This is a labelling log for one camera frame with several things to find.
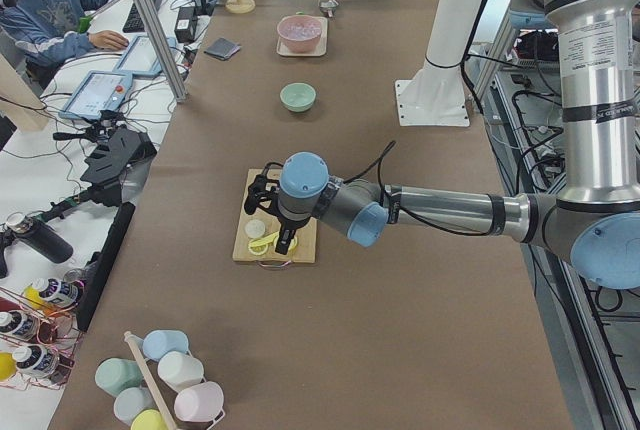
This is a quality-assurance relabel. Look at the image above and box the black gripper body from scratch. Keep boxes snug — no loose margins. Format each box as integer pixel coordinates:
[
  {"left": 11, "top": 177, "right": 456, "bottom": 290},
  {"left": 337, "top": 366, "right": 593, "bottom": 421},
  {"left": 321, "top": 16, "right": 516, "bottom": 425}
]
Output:
[{"left": 243, "top": 161, "right": 283, "bottom": 215}]

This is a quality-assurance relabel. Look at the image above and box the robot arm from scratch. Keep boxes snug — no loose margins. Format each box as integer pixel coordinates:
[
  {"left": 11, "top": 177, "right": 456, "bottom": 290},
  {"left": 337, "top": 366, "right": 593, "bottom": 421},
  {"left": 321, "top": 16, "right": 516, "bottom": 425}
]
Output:
[{"left": 244, "top": 0, "right": 639, "bottom": 289}]

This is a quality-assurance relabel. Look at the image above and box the mint green bowl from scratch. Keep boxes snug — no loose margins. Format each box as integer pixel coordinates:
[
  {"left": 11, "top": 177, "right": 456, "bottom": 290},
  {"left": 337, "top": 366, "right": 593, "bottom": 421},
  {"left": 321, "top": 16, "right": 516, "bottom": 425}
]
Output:
[{"left": 279, "top": 82, "right": 317, "bottom": 113}]

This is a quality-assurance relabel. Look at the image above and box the pink bowl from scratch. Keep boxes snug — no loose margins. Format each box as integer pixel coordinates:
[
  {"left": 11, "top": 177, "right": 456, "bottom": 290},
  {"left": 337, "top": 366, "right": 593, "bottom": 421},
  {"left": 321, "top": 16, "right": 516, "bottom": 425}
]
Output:
[{"left": 276, "top": 15, "right": 322, "bottom": 53}]

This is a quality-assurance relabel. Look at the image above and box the pile of clear ice cubes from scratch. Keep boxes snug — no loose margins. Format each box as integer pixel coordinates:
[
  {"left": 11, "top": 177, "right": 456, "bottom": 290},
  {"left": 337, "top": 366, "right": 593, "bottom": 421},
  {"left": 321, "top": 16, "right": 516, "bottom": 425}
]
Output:
[{"left": 279, "top": 19, "right": 321, "bottom": 42}]

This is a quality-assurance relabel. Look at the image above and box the metal ice scoop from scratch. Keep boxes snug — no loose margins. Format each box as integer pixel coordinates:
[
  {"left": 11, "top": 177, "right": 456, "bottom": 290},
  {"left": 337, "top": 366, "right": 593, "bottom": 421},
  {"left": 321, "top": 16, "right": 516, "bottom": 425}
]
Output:
[{"left": 318, "top": 0, "right": 339, "bottom": 18}]

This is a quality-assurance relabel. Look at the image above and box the wooden cutting board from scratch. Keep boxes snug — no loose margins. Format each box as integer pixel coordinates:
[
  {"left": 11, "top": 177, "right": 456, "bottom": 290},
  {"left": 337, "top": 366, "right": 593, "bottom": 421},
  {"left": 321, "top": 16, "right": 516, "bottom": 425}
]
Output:
[{"left": 232, "top": 191, "right": 317, "bottom": 265}]

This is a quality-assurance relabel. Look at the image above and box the lemon slice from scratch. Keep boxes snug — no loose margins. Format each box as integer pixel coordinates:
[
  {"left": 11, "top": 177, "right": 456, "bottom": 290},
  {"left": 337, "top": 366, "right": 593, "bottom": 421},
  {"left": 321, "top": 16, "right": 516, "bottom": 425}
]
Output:
[{"left": 247, "top": 232, "right": 279, "bottom": 256}]

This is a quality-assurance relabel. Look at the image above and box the white round lemon half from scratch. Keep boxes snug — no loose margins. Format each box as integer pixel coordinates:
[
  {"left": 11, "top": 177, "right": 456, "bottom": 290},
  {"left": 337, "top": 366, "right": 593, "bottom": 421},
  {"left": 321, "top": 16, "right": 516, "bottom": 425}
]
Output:
[{"left": 244, "top": 219, "right": 266, "bottom": 239}]

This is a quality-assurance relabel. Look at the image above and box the cream plastic tray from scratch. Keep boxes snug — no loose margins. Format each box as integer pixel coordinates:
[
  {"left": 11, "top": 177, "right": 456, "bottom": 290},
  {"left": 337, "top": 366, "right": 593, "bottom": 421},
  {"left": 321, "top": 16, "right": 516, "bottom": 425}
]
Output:
[{"left": 276, "top": 16, "right": 328, "bottom": 57}]

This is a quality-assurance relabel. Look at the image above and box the grey folded cloth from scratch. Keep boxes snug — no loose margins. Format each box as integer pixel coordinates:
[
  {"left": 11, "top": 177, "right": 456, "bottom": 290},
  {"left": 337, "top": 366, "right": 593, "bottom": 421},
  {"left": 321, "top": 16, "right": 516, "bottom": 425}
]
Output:
[{"left": 204, "top": 37, "right": 242, "bottom": 61}]

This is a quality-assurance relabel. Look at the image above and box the light blue cup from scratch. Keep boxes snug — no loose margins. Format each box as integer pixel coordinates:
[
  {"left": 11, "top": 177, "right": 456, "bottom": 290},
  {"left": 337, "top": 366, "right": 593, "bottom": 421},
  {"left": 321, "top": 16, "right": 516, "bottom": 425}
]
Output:
[{"left": 142, "top": 329, "right": 189, "bottom": 362}]

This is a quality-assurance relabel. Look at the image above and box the white cup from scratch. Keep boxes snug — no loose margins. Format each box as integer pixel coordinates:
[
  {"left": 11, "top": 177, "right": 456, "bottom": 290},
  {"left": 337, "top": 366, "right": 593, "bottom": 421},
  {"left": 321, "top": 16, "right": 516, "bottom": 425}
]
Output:
[{"left": 157, "top": 351, "right": 204, "bottom": 392}]

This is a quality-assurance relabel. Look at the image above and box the black bar stand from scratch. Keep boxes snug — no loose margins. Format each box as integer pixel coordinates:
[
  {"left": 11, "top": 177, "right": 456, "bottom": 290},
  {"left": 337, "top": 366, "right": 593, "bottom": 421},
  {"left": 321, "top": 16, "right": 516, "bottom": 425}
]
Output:
[{"left": 76, "top": 202, "right": 136, "bottom": 333}]

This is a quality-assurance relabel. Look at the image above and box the blue teach pendant far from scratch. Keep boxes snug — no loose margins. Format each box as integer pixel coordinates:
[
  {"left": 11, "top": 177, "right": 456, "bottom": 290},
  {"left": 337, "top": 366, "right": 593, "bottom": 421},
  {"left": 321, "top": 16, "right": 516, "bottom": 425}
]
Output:
[{"left": 113, "top": 35, "right": 162, "bottom": 78}]

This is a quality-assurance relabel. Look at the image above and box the blue teach pendant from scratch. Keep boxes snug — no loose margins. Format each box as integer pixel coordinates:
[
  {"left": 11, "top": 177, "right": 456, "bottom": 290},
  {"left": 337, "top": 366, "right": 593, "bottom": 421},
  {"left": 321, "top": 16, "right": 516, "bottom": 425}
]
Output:
[
  {"left": 58, "top": 71, "right": 133, "bottom": 121},
  {"left": 113, "top": 35, "right": 162, "bottom": 78}
]

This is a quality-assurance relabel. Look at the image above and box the black power adapter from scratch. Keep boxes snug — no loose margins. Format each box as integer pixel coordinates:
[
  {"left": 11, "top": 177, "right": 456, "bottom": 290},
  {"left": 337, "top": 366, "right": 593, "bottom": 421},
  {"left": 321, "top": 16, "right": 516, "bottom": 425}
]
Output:
[{"left": 174, "top": 6, "right": 198, "bottom": 43}]

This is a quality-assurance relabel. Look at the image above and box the pink cup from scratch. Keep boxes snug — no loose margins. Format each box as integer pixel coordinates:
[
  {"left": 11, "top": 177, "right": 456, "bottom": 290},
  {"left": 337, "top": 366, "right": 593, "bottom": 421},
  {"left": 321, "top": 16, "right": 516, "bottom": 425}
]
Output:
[{"left": 174, "top": 381, "right": 225, "bottom": 423}]

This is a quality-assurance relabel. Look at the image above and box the blue teach pendant near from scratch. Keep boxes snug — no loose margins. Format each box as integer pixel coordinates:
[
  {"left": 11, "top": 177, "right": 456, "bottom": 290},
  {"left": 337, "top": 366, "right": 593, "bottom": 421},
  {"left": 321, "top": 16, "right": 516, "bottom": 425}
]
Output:
[{"left": 58, "top": 71, "right": 133, "bottom": 121}]

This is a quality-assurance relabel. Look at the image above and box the black keyboard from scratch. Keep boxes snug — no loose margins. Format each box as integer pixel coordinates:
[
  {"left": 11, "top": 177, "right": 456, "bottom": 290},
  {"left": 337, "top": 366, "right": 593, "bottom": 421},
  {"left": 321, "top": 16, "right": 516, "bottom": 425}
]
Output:
[{"left": 122, "top": 0, "right": 166, "bottom": 34}]

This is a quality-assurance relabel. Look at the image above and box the black water bottle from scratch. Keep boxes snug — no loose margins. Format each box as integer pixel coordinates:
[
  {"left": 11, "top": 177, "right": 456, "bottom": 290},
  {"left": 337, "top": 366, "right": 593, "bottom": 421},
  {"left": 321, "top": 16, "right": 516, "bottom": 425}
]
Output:
[{"left": 6, "top": 212, "right": 73, "bottom": 264}]

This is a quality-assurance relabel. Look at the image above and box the mint green cup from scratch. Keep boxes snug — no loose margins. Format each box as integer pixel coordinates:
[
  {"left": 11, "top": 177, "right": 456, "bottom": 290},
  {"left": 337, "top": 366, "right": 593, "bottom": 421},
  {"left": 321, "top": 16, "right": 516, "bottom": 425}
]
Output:
[{"left": 94, "top": 358, "right": 143, "bottom": 397}]

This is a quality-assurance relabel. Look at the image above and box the yellow cup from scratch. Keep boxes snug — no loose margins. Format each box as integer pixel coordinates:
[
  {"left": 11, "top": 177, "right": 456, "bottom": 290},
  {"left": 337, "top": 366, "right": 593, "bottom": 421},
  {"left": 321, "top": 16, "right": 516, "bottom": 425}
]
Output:
[{"left": 130, "top": 409, "right": 168, "bottom": 430}]

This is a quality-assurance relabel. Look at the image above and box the grey blue cup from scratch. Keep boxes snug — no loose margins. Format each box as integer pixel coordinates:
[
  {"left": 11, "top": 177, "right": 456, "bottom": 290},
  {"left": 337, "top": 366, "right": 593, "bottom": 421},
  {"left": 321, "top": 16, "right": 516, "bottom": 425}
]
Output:
[{"left": 113, "top": 387, "right": 156, "bottom": 425}]

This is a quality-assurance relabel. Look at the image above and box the seated person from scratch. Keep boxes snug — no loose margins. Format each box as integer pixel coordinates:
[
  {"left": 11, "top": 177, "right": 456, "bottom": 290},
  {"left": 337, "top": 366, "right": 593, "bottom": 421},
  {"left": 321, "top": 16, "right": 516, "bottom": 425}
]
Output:
[{"left": 1, "top": 0, "right": 129, "bottom": 87}]

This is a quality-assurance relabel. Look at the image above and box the copper wire bottle basket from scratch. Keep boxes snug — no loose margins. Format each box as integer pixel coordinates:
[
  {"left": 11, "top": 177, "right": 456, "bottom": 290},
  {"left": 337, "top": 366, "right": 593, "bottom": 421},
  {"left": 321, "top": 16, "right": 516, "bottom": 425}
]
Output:
[{"left": 1, "top": 278, "right": 84, "bottom": 390}]

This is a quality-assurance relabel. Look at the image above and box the aluminium frame post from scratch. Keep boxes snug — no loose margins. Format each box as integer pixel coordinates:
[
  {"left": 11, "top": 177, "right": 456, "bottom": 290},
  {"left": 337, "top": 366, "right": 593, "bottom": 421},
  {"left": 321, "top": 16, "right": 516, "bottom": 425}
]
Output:
[{"left": 133, "top": 0, "right": 187, "bottom": 103}]

